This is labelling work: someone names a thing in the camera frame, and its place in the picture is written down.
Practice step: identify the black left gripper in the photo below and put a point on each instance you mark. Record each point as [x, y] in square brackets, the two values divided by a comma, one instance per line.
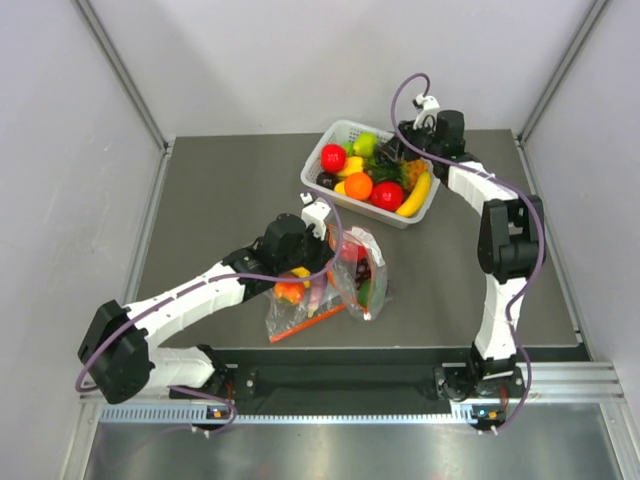
[323, 252]

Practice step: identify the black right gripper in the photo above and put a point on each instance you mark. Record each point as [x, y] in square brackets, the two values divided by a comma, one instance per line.
[393, 148]

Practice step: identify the green fake pear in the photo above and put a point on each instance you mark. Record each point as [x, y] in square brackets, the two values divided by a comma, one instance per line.
[365, 145]

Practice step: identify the clear zip bag orange seal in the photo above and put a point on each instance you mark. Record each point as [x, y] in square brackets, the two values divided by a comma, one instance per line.
[344, 273]

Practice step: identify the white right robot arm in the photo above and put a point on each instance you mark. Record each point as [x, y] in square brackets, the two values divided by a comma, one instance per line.
[511, 242]

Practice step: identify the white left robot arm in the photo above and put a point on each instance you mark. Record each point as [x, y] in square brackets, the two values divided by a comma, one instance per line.
[122, 351]

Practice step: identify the fake pineapple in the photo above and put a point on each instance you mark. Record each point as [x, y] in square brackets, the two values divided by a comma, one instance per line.
[405, 173]

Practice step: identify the purple fake eggplant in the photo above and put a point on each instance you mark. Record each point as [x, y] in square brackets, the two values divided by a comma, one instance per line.
[317, 292]

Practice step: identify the yellow fake bell pepper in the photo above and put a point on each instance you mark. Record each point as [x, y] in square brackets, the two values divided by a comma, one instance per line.
[353, 164]

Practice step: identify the red yellow fake peach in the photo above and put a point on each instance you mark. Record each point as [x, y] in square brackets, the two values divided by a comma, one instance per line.
[291, 293]

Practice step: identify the red fake apple in bag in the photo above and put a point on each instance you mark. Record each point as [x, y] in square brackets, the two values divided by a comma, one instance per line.
[352, 252]

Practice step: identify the red fake tomato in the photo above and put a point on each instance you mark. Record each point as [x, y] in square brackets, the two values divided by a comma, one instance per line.
[387, 196]

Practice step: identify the green fake custard apple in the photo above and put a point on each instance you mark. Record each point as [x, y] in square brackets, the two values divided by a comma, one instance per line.
[348, 148]

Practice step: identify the orange fake orange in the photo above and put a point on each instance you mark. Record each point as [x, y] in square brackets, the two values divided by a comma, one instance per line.
[358, 186]

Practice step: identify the yellow fake banana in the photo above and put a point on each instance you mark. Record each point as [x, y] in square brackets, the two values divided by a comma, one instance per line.
[417, 197]

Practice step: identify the red fake apple in basket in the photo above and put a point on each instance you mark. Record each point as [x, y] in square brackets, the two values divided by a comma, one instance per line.
[333, 158]

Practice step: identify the purple fake grapes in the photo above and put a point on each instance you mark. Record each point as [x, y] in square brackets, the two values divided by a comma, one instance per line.
[363, 271]

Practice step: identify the yellow fake lemon in basket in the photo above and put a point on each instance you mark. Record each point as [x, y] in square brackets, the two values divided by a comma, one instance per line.
[340, 188]

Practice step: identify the green fake avocado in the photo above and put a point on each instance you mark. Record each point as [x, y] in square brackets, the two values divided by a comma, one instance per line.
[363, 293]

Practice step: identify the dark fake plum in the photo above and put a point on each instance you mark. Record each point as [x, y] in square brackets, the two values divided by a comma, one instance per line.
[327, 180]

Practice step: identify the white plastic basket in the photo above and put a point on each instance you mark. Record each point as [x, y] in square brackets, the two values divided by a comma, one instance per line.
[343, 131]

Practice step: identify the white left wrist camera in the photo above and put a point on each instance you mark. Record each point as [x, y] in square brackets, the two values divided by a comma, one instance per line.
[315, 213]

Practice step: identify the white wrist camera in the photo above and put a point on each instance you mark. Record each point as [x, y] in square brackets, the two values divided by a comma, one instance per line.
[425, 105]
[315, 213]

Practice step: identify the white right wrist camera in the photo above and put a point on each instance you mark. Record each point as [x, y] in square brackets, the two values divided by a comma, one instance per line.
[425, 105]

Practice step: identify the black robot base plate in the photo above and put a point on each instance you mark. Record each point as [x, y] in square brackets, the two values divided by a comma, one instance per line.
[446, 372]

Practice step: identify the aluminium frame post right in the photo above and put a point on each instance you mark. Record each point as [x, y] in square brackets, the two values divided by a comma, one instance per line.
[586, 27]

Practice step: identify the aluminium frame post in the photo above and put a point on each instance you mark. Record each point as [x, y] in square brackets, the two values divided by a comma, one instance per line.
[586, 27]
[98, 31]

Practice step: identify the aluminium frame post left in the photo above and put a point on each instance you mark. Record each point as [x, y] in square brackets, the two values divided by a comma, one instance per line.
[98, 31]

